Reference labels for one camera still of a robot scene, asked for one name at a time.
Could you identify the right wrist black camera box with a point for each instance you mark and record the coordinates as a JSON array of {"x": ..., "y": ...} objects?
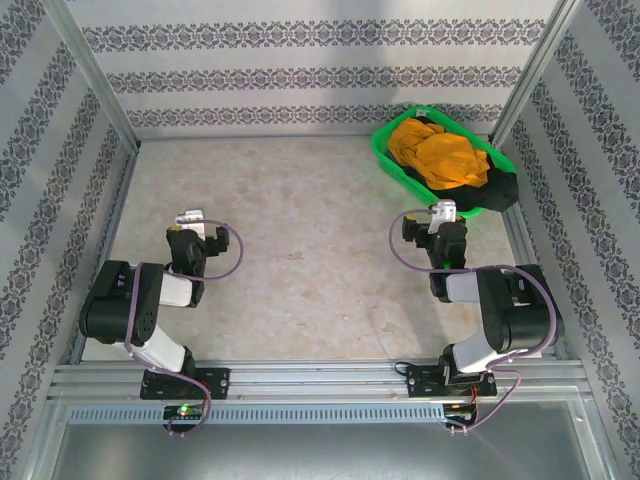
[{"x": 415, "y": 231}]

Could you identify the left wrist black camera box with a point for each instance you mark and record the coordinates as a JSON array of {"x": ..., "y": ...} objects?
[{"x": 219, "y": 241}]

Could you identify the orange t-shirt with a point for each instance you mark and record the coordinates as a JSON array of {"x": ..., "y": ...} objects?
[{"x": 445, "y": 155}]

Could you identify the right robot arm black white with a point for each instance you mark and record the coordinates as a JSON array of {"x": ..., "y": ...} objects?
[{"x": 525, "y": 320}]

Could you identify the green plastic basket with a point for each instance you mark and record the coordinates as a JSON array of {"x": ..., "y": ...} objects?
[{"x": 382, "y": 150}]

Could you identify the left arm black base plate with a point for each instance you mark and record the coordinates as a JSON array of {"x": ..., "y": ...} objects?
[{"x": 215, "y": 382}]

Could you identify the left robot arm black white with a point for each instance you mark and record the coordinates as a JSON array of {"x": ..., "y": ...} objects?
[{"x": 120, "y": 305}]

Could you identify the aluminium mounting rail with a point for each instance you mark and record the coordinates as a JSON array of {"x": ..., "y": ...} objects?
[{"x": 310, "y": 380}]

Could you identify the aluminium frame post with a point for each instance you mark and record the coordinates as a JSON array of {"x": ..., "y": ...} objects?
[
  {"x": 530, "y": 75},
  {"x": 90, "y": 70}
]

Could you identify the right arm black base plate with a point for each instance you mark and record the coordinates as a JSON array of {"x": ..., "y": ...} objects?
[{"x": 420, "y": 380}]

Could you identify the black t-shirt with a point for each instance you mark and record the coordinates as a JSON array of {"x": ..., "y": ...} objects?
[{"x": 500, "y": 192}]

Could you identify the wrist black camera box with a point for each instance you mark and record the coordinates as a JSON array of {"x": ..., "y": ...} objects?
[
  {"x": 415, "y": 231},
  {"x": 219, "y": 241}
]

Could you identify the grey metal panel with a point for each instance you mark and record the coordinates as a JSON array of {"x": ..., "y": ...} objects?
[{"x": 320, "y": 455}]

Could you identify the white basket label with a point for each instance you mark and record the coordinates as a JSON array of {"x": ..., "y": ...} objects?
[{"x": 422, "y": 111}]

